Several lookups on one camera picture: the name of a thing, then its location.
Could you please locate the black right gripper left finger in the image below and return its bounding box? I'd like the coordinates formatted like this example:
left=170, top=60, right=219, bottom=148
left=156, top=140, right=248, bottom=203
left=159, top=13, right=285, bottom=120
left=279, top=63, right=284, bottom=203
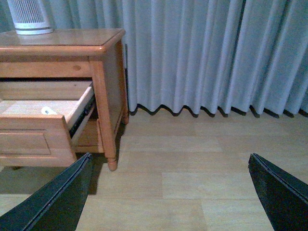
left=0, top=153, right=93, bottom=231

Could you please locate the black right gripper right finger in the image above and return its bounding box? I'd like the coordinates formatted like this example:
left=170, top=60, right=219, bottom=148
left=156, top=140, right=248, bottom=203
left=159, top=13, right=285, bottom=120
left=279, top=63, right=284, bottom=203
left=248, top=153, right=308, bottom=231

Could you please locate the wooden drawer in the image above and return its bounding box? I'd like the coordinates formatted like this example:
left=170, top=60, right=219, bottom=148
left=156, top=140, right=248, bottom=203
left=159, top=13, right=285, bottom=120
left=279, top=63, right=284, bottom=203
left=0, top=80, right=96, bottom=167
left=75, top=119, right=104, bottom=153

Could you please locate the white medicine bottle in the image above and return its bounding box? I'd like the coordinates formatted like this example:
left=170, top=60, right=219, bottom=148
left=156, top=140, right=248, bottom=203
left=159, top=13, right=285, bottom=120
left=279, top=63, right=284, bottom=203
left=41, top=106, right=57, bottom=115

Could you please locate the wooden nightstand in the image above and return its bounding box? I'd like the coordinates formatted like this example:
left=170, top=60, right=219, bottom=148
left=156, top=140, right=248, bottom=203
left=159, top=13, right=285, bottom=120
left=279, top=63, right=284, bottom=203
left=0, top=28, right=128, bottom=171

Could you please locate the grey curtain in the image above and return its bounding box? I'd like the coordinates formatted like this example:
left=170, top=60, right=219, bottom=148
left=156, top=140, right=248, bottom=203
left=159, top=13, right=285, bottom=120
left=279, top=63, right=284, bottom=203
left=0, top=0, right=308, bottom=118

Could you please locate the white ribbed air purifier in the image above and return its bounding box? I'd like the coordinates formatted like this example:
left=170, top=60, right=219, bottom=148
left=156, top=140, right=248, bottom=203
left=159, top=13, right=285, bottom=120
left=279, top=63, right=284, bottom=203
left=7, top=0, right=54, bottom=36

